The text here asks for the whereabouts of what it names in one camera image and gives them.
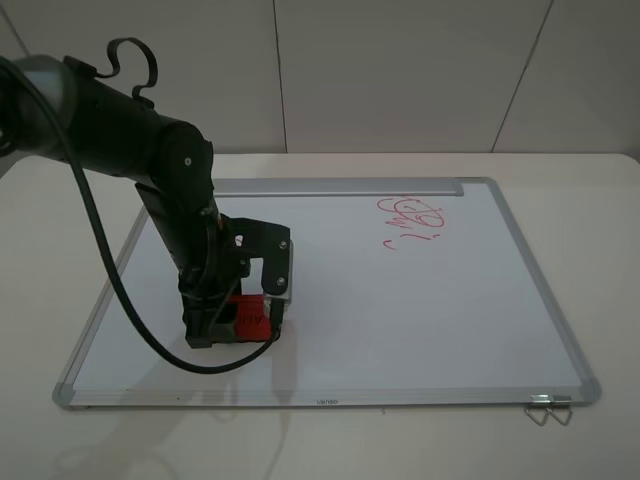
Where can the grey aluminium pen tray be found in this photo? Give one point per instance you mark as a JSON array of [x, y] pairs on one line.
[[316, 187]]

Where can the red whiteboard eraser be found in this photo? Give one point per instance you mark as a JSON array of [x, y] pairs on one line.
[[252, 322]]

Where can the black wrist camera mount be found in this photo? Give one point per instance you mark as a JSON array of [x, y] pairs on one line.
[[272, 244]]

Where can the metal hanging clip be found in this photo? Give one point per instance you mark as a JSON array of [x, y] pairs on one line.
[[539, 409], [560, 409]]

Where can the right metal hanging clip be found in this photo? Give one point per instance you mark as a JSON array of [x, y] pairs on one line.
[[560, 409]]

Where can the white aluminium-framed whiteboard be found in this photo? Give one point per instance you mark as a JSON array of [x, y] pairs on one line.
[[396, 300]]

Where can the left metal hanging clip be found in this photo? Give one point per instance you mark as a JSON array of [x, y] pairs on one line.
[[539, 409]]

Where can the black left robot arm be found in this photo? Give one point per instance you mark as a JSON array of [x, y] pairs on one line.
[[61, 111]]

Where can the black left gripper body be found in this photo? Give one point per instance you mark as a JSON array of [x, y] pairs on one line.
[[207, 287]]

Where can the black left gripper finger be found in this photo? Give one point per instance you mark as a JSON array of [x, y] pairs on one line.
[[208, 322], [277, 308]]

